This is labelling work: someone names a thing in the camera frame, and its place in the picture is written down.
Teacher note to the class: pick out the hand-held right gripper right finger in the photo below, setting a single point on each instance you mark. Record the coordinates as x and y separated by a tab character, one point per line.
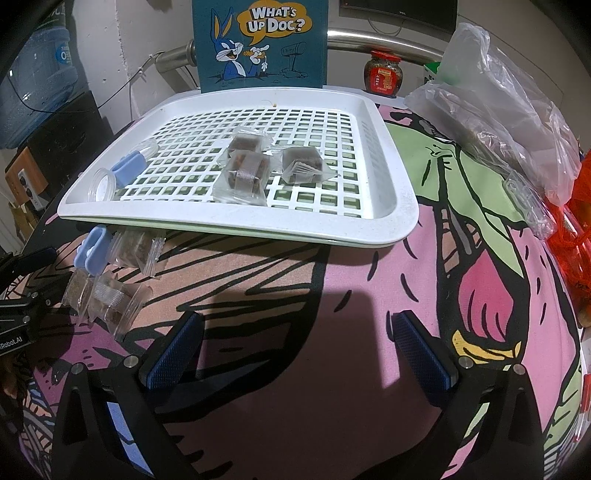
422	360

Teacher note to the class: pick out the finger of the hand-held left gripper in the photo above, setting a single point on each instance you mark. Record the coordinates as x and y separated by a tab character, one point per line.
32	259
27	304

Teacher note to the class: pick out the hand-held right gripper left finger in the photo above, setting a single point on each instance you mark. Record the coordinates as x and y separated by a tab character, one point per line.
173	355

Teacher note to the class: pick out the clear brown snack packet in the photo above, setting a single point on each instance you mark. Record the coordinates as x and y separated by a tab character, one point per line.
244	177
76	290
134	249
113	302
247	144
302	164

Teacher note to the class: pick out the light blue plastic clip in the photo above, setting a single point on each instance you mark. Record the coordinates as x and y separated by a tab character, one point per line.
127	168
97	258

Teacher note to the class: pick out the clear round lid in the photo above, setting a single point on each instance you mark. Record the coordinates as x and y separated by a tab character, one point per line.
104	184

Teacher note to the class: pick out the round clear plastic container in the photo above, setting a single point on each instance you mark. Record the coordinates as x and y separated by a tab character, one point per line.
145	148

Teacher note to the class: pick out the white plastic grid tray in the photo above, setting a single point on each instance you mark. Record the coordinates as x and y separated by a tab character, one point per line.
388	161

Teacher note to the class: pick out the orange wooden box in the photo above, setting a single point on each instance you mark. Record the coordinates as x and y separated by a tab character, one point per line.
25	175

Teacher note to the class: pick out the black cabinet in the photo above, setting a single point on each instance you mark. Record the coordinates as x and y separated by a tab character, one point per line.
69	138

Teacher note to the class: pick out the printed cartoon blanket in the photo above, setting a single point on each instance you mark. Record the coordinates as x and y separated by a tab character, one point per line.
295	323

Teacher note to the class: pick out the pale green plastic tray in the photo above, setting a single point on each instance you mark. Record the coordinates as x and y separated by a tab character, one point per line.
341	243

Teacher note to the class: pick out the clear plastic blister pack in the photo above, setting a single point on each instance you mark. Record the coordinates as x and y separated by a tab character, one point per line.
526	203

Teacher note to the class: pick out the blue water jug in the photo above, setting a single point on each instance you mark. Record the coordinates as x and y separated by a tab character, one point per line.
41	69

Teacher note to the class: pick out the red plastic bag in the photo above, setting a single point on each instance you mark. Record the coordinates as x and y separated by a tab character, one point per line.
577	240

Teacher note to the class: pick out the clear plastic bag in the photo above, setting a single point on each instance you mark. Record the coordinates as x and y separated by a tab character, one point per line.
498	115

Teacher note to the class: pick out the green and white carton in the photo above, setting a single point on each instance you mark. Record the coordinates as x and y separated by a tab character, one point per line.
431	74

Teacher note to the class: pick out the red lid glass jar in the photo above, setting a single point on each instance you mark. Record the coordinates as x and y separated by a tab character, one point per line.
383	76

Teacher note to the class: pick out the metal pipe railing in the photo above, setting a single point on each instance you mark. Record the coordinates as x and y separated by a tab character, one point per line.
369	39

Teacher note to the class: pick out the Bugs Bunny blue poster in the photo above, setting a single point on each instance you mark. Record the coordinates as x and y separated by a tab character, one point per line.
314	46

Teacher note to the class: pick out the black wall television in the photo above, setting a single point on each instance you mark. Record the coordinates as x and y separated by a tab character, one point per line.
406	16

